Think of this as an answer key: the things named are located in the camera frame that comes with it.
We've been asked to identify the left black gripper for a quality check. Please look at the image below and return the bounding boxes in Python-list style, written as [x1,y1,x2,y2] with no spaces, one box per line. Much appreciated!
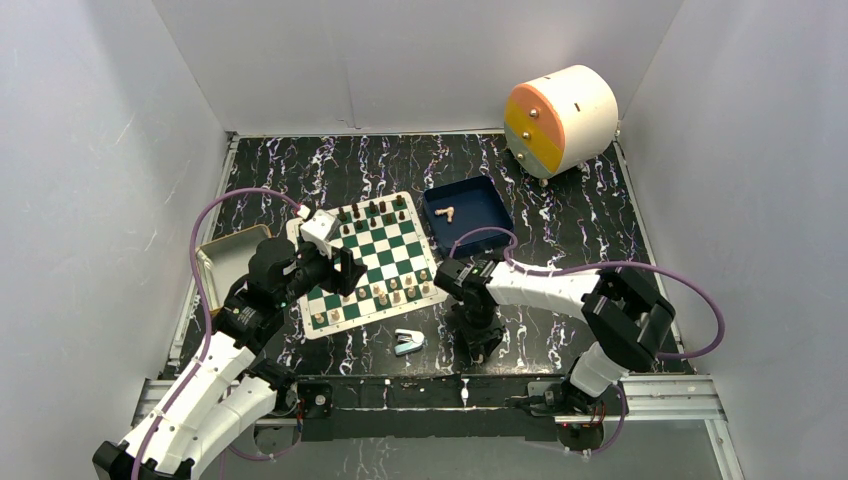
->
[276,239,367,308]

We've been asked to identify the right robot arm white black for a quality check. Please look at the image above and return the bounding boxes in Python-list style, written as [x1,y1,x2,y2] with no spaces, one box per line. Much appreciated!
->
[434,258,676,416]

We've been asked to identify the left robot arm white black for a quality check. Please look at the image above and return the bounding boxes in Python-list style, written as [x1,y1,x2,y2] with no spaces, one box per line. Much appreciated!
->
[92,237,367,479]

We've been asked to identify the green white chess board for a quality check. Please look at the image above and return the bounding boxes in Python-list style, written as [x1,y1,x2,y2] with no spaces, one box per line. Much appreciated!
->
[298,191,447,340]

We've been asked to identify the dark chess pieces row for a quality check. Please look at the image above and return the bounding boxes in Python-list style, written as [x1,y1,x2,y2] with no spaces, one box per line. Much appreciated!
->
[330,193,414,235]

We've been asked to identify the light pieces in tray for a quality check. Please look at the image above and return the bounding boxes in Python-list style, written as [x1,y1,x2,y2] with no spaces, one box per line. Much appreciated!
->
[434,206,455,224]

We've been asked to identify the gold metal tin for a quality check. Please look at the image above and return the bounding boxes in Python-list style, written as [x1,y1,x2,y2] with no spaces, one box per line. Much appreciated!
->
[195,224,271,316]

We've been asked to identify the small light blue stapler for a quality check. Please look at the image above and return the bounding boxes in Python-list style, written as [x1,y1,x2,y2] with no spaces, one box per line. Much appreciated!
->
[394,329,426,357]

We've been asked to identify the blue tray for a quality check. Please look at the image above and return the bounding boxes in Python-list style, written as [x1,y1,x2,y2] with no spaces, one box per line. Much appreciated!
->
[422,175,514,259]

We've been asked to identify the white cylindrical drawer cabinet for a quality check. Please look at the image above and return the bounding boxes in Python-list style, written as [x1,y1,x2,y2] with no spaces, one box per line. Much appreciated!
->
[503,65,619,185]

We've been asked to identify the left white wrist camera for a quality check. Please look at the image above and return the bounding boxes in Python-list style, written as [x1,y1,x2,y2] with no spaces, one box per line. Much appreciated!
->
[300,209,340,259]

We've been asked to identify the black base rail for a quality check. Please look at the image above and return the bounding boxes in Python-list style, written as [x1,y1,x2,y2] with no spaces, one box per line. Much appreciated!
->
[235,374,627,444]

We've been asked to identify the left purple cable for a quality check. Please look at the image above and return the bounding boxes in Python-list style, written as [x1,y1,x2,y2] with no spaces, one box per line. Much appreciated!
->
[129,188,309,480]

